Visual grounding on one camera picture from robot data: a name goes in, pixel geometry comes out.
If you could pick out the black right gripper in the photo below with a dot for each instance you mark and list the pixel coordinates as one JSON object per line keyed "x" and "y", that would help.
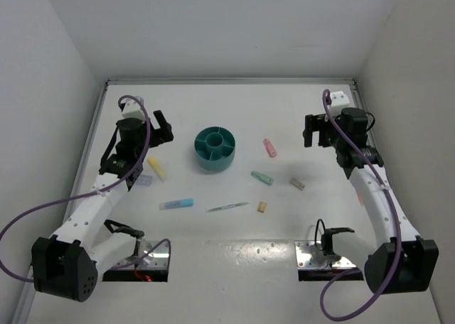
{"x": 314, "y": 123}

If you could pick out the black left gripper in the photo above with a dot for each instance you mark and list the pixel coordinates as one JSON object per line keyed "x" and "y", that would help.
{"x": 161, "y": 134}

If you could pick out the yellow highlighter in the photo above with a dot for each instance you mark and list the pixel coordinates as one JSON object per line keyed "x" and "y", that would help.
{"x": 157, "y": 168}

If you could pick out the pink highlighter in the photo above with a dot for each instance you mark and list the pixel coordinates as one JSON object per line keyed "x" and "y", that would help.
{"x": 269, "y": 148}

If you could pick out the grey beige eraser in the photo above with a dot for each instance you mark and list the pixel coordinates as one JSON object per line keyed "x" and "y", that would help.
{"x": 297, "y": 183}

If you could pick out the green highlighter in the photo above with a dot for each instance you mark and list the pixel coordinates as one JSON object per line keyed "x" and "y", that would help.
{"x": 263, "y": 178}

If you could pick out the blue capped glue stick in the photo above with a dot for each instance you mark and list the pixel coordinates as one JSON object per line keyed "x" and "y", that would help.
{"x": 176, "y": 204}

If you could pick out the green thin pen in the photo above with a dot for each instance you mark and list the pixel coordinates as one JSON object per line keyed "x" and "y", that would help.
{"x": 227, "y": 207}

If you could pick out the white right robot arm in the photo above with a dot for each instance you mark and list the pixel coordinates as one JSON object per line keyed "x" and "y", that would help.
{"x": 364, "y": 169}

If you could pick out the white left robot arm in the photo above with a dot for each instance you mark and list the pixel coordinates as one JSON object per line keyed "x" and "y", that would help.
{"x": 75, "y": 257}

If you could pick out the teal round divided organizer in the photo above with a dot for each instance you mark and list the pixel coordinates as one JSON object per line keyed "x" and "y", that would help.
{"x": 215, "y": 148}

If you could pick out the tan small eraser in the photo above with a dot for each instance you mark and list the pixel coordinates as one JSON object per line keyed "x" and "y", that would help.
{"x": 261, "y": 207}

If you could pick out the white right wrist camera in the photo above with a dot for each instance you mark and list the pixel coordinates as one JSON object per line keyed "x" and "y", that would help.
{"x": 339, "y": 99}

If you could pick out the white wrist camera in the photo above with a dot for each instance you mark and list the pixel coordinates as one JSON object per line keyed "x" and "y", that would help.
{"x": 339, "y": 99}
{"x": 131, "y": 109}

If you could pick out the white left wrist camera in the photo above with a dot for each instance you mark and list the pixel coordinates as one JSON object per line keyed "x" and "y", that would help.
{"x": 131, "y": 109}

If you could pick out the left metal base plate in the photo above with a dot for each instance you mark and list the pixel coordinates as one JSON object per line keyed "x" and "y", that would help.
{"x": 149, "y": 255}

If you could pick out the metal base plate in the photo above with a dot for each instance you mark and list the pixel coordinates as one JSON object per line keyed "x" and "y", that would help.
{"x": 149, "y": 255}
{"x": 309, "y": 258}

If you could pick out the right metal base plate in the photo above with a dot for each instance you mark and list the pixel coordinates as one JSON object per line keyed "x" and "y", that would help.
{"x": 309, "y": 258}

